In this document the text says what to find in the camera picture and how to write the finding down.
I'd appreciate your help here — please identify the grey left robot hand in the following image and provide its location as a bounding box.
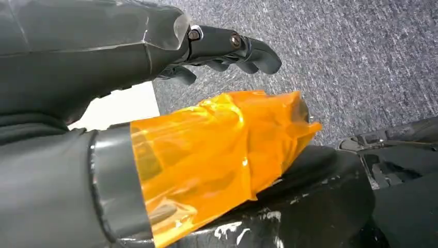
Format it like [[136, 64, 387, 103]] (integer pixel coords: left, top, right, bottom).
[[0, 0, 323, 248]]

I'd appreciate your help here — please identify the white board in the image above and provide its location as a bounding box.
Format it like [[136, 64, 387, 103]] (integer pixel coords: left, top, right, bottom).
[[68, 81, 161, 131]]

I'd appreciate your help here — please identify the black robot leg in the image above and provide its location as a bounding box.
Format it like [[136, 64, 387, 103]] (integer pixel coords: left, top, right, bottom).
[[338, 116, 438, 248]]

